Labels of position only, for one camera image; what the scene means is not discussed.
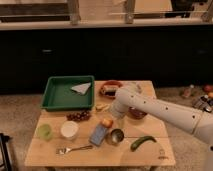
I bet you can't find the red yellow apple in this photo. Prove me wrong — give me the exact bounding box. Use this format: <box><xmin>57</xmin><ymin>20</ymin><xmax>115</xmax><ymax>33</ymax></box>
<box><xmin>101</xmin><ymin>118</ymin><xmax>113</xmax><ymax>128</ymax></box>

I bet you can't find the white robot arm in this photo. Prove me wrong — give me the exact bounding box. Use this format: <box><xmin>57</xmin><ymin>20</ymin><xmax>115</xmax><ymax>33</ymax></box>
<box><xmin>110</xmin><ymin>83</ymin><xmax>213</xmax><ymax>158</ymax></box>

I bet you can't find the small metal cup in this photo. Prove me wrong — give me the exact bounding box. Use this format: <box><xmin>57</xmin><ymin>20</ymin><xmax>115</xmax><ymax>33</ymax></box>
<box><xmin>110</xmin><ymin>129</ymin><xmax>124</xmax><ymax>144</ymax></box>

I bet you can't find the white paper cup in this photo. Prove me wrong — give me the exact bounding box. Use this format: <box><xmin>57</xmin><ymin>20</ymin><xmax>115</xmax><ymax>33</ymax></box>
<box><xmin>60</xmin><ymin>121</ymin><xmax>79</xmax><ymax>139</ymax></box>

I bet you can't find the light green plastic cup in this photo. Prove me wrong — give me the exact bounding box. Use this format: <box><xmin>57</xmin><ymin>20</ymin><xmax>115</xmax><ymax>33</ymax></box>
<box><xmin>36</xmin><ymin>124</ymin><xmax>52</xmax><ymax>141</ymax></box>

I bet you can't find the yellow banana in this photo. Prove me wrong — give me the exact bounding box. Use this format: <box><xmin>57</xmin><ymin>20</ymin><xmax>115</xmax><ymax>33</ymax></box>
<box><xmin>95</xmin><ymin>104</ymin><xmax>110</xmax><ymax>112</ymax></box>

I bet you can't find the white triangular cloth piece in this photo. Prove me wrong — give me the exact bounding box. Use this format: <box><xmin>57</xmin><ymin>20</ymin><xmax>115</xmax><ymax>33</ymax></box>
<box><xmin>71</xmin><ymin>83</ymin><xmax>91</xmax><ymax>95</ymax></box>

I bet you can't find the bunch of dark grapes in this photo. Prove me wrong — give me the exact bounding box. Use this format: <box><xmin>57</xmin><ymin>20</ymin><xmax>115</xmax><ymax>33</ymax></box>
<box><xmin>67</xmin><ymin>111</ymin><xmax>91</xmax><ymax>122</ymax></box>

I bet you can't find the dark maroon bowl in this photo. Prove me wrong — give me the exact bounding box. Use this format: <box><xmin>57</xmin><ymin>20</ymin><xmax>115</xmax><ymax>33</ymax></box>
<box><xmin>129</xmin><ymin>108</ymin><xmax>146</xmax><ymax>119</ymax></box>

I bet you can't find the green plastic tray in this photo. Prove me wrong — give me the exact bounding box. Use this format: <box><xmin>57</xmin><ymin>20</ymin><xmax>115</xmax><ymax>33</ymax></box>
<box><xmin>41</xmin><ymin>75</ymin><xmax>94</xmax><ymax>111</ymax></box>

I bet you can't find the blue sponge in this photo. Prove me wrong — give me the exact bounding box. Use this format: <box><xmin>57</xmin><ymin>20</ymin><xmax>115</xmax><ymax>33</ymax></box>
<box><xmin>89</xmin><ymin>124</ymin><xmax>108</xmax><ymax>146</ymax></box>

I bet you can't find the wooden table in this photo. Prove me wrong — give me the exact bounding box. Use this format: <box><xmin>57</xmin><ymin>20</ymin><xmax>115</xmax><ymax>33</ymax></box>
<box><xmin>24</xmin><ymin>80</ymin><xmax>177</xmax><ymax>171</ymax></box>

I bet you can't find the green cucumber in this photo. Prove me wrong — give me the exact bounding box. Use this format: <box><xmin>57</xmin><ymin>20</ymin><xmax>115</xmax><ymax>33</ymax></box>
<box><xmin>130</xmin><ymin>136</ymin><xmax>157</xmax><ymax>151</ymax></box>

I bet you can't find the silver metal fork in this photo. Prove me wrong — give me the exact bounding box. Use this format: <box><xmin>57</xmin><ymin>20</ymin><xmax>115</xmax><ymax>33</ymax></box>
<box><xmin>56</xmin><ymin>145</ymin><xmax>93</xmax><ymax>155</ymax></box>

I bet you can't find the black stand on floor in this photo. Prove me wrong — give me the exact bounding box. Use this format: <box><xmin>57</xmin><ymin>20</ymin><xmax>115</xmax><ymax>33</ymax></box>
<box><xmin>0</xmin><ymin>133</ymin><xmax>13</xmax><ymax>171</ymax></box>

